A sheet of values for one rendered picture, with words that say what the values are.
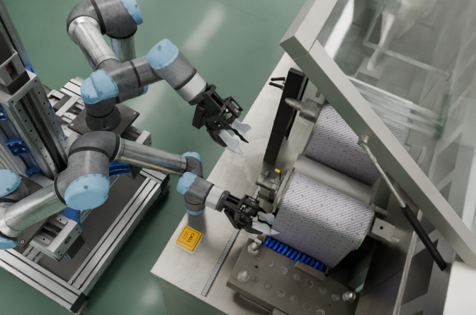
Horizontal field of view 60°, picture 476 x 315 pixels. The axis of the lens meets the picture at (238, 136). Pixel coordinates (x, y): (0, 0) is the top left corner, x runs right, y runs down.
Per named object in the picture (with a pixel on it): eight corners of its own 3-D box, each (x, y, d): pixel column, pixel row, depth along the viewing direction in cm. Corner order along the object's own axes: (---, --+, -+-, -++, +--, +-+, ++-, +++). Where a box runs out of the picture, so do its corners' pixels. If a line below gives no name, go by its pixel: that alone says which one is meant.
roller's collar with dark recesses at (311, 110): (304, 106, 134) (308, 93, 129) (321, 113, 133) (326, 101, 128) (297, 119, 131) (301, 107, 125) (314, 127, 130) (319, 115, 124)
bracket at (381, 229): (373, 219, 117) (376, 216, 115) (393, 228, 116) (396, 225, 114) (369, 233, 114) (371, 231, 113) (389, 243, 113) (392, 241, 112)
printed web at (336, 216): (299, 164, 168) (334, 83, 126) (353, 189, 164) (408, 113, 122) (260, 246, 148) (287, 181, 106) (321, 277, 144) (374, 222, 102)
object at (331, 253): (268, 235, 138) (277, 213, 123) (332, 267, 134) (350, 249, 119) (267, 236, 138) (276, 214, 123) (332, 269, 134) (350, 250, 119)
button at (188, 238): (185, 226, 150) (185, 224, 148) (202, 235, 148) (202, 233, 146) (175, 243, 146) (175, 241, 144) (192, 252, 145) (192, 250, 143)
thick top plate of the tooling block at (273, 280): (246, 243, 141) (248, 237, 136) (356, 299, 134) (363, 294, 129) (225, 285, 133) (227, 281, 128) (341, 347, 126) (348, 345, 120)
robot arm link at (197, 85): (170, 93, 104) (186, 73, 109) (182, 106, 106) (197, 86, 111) (186, 86, 99) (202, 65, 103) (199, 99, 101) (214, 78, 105)
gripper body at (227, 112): (232, 131, 104) (201, 98, 100) (212, 136, 111) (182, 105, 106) (245, 110, 108) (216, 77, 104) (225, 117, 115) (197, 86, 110)
